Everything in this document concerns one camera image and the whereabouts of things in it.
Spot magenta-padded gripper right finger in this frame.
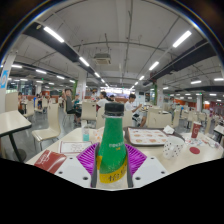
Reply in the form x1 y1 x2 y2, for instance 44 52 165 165
124 143 169 189

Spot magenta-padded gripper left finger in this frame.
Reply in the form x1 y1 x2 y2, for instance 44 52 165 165
54 142 101 189

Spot green-labelled clear drink bottle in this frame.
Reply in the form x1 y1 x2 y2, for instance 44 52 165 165
95 102 129 190

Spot white printed paper sheet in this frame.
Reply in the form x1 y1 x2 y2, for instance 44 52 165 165
58 140 93 155

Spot brown food tray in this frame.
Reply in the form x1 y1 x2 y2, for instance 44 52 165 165
123 126 185 148

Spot small clear plastic cup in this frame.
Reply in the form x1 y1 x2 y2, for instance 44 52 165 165
81 120 91 142

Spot crumpled food wrapper bag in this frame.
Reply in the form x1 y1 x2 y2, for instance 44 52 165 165
92 126 106 144

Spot flat red packet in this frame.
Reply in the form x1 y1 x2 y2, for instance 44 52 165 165
33 149 68 175

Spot white polka-dot mug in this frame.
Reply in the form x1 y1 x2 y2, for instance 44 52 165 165
162 136 185 160

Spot white paper napkin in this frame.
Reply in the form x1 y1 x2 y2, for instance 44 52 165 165
163 124 176 135

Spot beige canteen chairs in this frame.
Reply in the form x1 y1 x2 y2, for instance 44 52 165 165
4 91 224 151

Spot person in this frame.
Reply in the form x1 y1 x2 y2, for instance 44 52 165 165
61 87 83 126
95 91 109 113
124 93 148 128

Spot red paper cup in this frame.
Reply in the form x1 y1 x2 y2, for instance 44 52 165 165
190 120 203 140

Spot beige side table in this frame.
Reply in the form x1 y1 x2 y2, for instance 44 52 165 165
0 110 33 163
213 123 224 144

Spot ceiling air conditioner unit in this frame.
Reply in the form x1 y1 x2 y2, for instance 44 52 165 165
93 53 112 65

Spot ceiling strip lights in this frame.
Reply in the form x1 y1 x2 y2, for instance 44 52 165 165
0 25 224 101

